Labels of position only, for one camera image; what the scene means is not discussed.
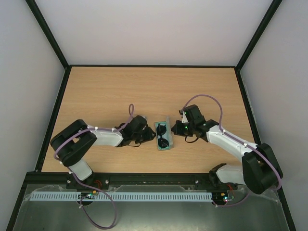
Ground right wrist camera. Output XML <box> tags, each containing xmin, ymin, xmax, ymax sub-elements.
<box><xmin>179</xmin><ymin>109</ymin><xmax>188</xmax><ymax>124</ymax></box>

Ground grey metal front tray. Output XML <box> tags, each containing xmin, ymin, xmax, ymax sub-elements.
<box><xmin>13</xmin><ymin>185</ymin><xmax>289</xmax><ymax>231</ymax></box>

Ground black front mounting rail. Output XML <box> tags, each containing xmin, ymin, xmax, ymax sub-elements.
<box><xmin>25</xmin><ymin>172</ymin><xmax>280</xmax><ymax>192</ymax></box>

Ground grey sunglasses case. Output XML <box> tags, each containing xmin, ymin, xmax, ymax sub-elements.
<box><xmin>154</xmin><ymin>116</ymin><xmax>174</xmax><ymax>151</ymax></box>

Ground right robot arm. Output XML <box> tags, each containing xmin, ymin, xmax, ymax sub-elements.
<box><xmin>171</xmin><ymin>104</ymin><xmax>283</xmax><ymax>194</ymax></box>

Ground black enclosure frame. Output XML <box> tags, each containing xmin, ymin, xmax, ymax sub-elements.
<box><xmin>6</xmin><ymin>0</ymin><xmax>297</xmax><ymax>231</ymax></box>

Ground dark aviator sunglasses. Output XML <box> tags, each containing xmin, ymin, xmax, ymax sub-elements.
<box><xmin>156</xmin><ymin>124</ymin><xmax>169</xmax><ymax>149</ymax></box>

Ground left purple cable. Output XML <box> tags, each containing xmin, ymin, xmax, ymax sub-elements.
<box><xmin>53</xmin><ymin>103</ymin><xmax>135</xmax><ymax>229</ymax></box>

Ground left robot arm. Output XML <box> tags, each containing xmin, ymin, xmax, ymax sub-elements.
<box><xmin>50</xmin><ymin>115</ymin><xmax>156</xmax><ymax>181</ymax></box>

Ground light blue slotted cable duct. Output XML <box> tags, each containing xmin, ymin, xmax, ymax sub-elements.
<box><xmin>29</xmin><ymin>192</ymin><xmax>212</xmax><ymax>202</ymax></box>

